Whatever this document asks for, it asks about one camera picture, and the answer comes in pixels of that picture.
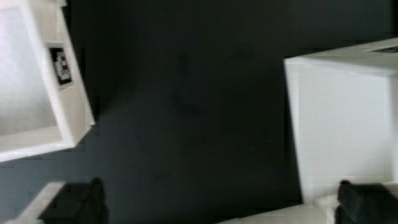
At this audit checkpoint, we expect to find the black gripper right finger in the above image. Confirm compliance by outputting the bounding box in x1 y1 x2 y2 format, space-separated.
334 180 398 224

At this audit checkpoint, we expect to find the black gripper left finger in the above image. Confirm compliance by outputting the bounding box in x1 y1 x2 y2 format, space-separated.
39 178 108 224

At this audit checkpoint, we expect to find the white drawer front one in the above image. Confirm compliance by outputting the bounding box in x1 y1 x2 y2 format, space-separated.
0 0 94 163

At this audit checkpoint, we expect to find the white drawer cabinet box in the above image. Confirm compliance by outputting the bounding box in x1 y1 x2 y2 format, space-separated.
284 38 398 202

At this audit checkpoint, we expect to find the white foam border frame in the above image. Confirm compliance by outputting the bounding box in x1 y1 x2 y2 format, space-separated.
0 181 398 224

